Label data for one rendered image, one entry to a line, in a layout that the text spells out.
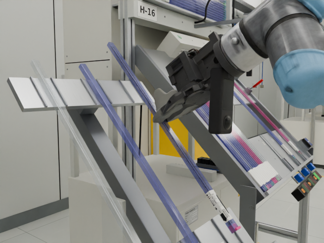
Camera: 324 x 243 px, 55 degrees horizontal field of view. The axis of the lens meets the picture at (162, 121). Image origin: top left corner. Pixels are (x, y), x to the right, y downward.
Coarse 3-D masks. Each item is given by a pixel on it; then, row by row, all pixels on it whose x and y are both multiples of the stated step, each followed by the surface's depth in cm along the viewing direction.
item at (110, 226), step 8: (104, 200) 61; (120, 200) 59; (104, 208) 62; (104, 216) 62; (112, 216) 60; (104, 224) 62; (112, 224) 60; (104, 232) 62; (112, 232) 61; (120, 232) 59; (104, 240) 62; (112, 240) 61; (120, 240) 59
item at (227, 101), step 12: (216, 72) 53; (216, 84) 53; (228, 84) 54; (216, 96) 53; (228, 96) 54; (216, 108) 53; (228, 108) 54; (216, 120) 53; (228, 120) 53; (216, 132) 53; (228, 132) 55
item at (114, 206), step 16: (32, 64) 57; (48, 80) 56; (48, 96) 55; (64, 112) 54; (80, 144) 51; (96, 176) 49; (112, 192) 48; (112, 208) 47; (128, 224) 46; (128, 240) 45
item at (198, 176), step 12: (120, 60) 72; (132, 72) 71; (144, 96) 67; (168, 132) 62; (180, 144) 61; (180, 156) 60; (192, 168) 58; (204, 180) 57; (204, 192) 57; (228, 228) 53
